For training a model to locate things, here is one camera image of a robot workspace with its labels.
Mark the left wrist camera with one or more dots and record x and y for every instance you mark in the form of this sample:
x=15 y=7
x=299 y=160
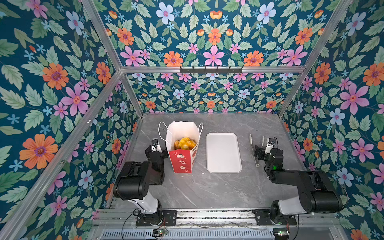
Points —
x=155 y=146

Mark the white slotted cable duct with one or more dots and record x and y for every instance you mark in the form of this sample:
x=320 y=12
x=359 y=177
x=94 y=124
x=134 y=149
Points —
x=188 y=234

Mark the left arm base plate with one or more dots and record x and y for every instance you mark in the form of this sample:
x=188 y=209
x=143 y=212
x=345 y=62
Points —
x=160 y=218

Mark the red white paper bag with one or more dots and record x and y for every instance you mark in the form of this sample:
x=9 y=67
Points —
x=182 y=160

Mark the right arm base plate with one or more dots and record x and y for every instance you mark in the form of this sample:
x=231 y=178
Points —
x=265 y=218

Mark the round fluted fake bread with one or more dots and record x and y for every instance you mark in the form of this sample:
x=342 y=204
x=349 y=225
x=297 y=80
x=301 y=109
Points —
x=184 y=141

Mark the small yellow fake bread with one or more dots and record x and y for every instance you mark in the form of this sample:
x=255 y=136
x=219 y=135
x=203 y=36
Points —
x=185 y=147

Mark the black hook rail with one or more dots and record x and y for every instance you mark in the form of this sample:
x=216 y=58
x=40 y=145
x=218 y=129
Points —
x=211 y=70

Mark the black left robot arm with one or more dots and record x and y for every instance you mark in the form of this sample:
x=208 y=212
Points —
x=133 y=183

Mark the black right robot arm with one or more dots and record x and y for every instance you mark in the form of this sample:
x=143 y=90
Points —
x=316 y=194

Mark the aluminium front rail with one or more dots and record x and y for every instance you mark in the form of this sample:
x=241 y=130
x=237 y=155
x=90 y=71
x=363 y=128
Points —
x=242 y=217

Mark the white rectangular tray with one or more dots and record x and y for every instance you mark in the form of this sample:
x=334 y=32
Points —
x=223 y=154

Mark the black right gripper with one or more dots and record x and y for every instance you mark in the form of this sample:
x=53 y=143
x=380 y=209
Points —
x=259 y=151

